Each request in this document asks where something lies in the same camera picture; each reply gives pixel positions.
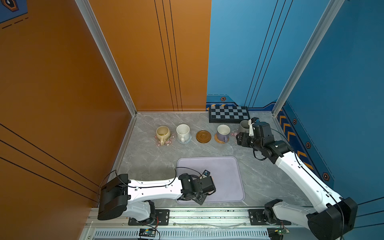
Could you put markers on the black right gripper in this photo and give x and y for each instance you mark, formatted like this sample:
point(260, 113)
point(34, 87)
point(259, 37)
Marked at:
point(242, 137)

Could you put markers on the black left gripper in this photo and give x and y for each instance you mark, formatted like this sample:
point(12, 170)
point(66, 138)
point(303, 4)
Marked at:
point(201, 200)

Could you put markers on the grey ceramic mug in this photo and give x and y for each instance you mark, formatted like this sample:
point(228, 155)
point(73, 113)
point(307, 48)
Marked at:
point(244, 127)

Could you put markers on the purple white ceramic mug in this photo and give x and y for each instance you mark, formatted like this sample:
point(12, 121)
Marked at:
point(224, 130)

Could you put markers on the woven rattan round coaster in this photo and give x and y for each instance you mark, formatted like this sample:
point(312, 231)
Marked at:
point(221, 139)

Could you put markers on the grey woven round coaster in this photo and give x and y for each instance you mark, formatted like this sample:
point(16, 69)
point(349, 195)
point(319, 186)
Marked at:
point(184, 140)

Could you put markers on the brown wooden round coaster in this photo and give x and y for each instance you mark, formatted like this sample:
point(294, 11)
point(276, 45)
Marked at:
point(203, 136)

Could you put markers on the yellow ceramic mug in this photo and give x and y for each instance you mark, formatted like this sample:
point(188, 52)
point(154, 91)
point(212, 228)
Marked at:
point(163, 133)

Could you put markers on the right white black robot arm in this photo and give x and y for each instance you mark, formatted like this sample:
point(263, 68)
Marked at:
point(330, 217)

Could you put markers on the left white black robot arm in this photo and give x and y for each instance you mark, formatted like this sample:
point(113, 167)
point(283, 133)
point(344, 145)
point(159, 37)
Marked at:
point(134, 199)

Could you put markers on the lavender rectangular tray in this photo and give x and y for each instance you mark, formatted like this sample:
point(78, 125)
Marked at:
point(225, 173)

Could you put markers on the black silver chessboard box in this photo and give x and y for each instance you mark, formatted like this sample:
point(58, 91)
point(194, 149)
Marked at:
point(228, 114)

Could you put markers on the left green circuit board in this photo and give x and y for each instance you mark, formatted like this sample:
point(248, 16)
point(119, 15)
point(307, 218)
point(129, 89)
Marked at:
point(147, 234)

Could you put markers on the right small circuit board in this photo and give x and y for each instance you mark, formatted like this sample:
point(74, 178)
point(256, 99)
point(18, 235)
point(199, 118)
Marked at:
point(277, 234)

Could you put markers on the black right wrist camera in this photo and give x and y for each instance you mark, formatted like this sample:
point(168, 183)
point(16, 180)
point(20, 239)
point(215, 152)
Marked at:
point(259, 129)

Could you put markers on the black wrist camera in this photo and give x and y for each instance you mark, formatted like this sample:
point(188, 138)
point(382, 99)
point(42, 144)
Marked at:
point(205, 174)
point(259, 129)

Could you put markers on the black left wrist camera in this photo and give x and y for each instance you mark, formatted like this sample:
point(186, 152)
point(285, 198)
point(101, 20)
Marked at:
point(205, 174)

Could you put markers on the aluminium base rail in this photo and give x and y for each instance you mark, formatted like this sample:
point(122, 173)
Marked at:
point(222, 223)

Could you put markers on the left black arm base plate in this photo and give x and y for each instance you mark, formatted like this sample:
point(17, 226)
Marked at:
point(157, 218)

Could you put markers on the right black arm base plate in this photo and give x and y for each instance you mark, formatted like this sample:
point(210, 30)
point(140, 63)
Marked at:
point(258, 218)

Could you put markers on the aluminium corner post right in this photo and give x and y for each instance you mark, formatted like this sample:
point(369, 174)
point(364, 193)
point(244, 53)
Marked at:
point(317, 36)

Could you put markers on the aluminium corner post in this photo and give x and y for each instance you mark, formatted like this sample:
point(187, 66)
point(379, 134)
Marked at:
point(101, 42)
point(317, 36)

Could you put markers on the aluminium corner post left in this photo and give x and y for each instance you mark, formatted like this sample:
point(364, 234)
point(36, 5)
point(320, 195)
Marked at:
point(101, 42)

